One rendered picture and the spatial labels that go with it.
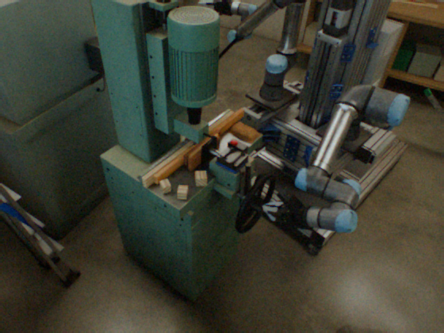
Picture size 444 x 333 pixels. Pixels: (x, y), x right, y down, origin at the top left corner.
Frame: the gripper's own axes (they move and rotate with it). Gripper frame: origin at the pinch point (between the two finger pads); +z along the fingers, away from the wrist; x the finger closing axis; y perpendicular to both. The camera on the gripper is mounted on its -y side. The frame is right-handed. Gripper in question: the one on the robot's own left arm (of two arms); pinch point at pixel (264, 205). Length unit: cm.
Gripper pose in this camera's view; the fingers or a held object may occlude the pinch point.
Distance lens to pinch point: 137.1
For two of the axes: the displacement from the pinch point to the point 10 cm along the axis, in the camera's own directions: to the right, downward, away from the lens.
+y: 3.7, 8.4, 4.0
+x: 6.0, -5.5, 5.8
